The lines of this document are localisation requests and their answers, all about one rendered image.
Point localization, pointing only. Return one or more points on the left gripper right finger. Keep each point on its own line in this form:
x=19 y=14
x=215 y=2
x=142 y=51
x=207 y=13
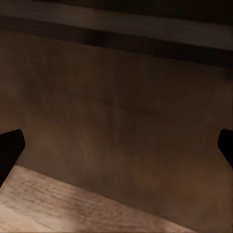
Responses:
x=225 y=144

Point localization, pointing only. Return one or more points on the cabinet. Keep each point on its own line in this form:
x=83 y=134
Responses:
x=126 y=99

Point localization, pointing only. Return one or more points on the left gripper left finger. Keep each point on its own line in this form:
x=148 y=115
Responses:
x=12 y=145

